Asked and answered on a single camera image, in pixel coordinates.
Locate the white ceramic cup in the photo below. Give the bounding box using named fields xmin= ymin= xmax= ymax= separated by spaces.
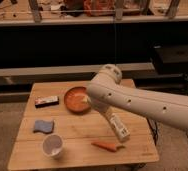
xmin=42 ymin=134 xmax=63 ymax=159

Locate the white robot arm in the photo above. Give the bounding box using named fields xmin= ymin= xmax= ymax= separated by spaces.
xmin=87 ymin=64 xmax=188 ymax=132

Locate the orange ceramic bowl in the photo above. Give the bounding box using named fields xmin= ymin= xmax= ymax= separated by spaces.
xmin=64 ymin=86 xmax=91 ymax=113

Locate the white glue bottle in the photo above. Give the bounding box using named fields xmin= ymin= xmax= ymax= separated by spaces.
xmin=109 ymin=114 xmax=130 ymax=142

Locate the wooden table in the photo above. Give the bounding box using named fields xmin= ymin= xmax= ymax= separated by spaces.
xmin=8 ymin=81 xmax=159 ymax=171

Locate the blue sponge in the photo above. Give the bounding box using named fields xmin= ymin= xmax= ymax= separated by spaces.
xmin=33 ymin=120 xmax=54 ymax=134

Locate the orange toy carrot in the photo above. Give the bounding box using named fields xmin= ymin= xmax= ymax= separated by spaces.
xmin=92 ymin=141 xmax=124 ymax=152

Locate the black box on shelf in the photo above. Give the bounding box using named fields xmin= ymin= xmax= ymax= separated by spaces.
xmin=152 ymin=45 xmax=188 ymax=74

